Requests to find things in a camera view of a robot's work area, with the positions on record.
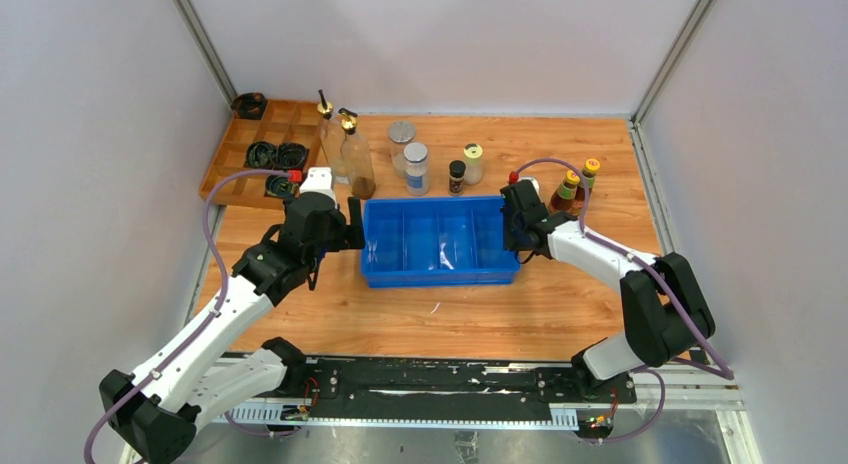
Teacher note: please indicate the jar with silver lid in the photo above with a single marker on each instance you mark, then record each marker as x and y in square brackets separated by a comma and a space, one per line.
[400, 134]

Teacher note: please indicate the jar with pale yellow lid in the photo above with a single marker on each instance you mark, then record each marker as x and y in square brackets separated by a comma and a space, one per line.
[473, 158]

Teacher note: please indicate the small black pepper shaker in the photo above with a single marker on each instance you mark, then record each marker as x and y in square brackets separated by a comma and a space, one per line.
[457, 170]

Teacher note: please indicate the clear glass oil bottle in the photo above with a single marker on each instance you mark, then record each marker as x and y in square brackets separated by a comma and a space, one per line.
[332, 136]

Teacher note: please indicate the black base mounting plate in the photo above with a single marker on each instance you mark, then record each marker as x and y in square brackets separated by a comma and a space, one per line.
[408, 390]

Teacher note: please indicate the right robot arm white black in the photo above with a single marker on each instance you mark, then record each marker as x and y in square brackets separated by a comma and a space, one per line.
[664, 310]

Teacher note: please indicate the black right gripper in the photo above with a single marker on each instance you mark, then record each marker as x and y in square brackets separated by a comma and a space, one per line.
[510, 242]

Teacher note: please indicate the glass bottle with brown sauce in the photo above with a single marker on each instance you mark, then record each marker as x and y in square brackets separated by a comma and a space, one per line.
[356, 154]

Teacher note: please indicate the wooden compartment tray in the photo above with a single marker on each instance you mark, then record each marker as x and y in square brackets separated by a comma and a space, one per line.
[285, 136]

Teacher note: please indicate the dark coiled roll upper right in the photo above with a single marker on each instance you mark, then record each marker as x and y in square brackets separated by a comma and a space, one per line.
[291, 156]

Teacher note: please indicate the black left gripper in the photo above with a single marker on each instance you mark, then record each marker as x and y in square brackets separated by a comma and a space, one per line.
[349, 236]

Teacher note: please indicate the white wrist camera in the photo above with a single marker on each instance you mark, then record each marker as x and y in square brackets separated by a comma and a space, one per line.
[514, 178]
[315, 180]

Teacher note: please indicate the dark coiled roll lower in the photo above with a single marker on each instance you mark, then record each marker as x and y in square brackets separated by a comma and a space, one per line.
[280, 187]

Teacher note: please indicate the dark coiled roll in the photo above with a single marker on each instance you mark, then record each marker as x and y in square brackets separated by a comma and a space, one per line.
[280, 187]
[291, 156]
[261, 155]

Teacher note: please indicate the red label sauce bottle far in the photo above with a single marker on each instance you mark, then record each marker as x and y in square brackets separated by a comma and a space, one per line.
[590, 169]

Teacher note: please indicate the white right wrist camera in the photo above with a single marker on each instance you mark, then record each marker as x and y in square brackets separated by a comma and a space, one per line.
[514, 178]

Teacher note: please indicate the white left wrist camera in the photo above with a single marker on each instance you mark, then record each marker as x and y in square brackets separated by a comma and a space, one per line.
[315, 180]

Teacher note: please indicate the dark coiled roll upper left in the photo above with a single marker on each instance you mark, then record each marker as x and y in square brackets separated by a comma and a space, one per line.
[261, 155]

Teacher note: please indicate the aluminium frame rail front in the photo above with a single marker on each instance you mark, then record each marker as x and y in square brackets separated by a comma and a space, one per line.
[683, 386]

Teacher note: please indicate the green label sauce bottle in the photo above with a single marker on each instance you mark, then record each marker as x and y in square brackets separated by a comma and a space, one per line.
[563, 198]

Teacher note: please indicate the blue plastic divided bin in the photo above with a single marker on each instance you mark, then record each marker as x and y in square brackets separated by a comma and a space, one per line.
[435, 242]

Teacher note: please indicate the white bead jar blue label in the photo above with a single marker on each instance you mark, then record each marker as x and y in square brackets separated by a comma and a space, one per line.
[416, 168]

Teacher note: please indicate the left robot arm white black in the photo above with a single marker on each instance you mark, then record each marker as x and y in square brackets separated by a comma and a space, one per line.
[199, 342]

